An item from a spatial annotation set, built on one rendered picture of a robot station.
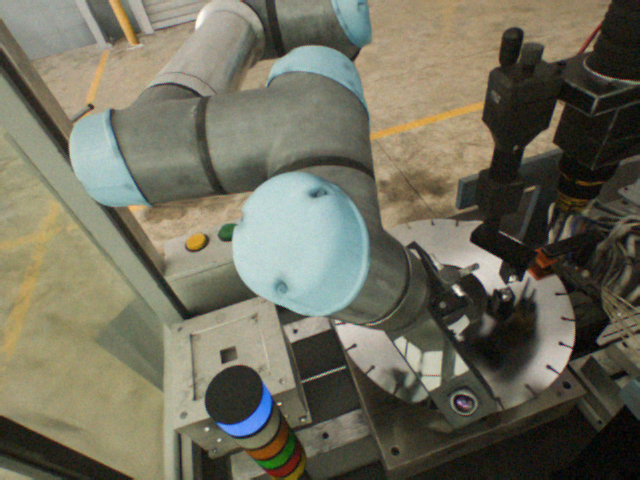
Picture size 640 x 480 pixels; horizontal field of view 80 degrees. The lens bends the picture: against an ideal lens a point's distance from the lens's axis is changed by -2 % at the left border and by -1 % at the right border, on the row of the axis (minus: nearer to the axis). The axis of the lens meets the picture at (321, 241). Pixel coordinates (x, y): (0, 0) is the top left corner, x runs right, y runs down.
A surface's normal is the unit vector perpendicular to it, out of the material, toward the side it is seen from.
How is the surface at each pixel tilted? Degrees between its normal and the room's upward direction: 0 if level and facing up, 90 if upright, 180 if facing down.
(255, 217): 32
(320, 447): 0
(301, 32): 100
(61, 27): 90
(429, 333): 49
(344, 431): 0
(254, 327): 0
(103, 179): 81
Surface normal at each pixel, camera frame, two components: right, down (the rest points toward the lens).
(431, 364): -0.29, 0.09
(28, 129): 0.29, 0.66
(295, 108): -0.19, -0.22
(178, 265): -0.14, -0.68
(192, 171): -0.01, 0.63
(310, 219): -0.52, -0.29
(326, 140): 0.08, -0.37
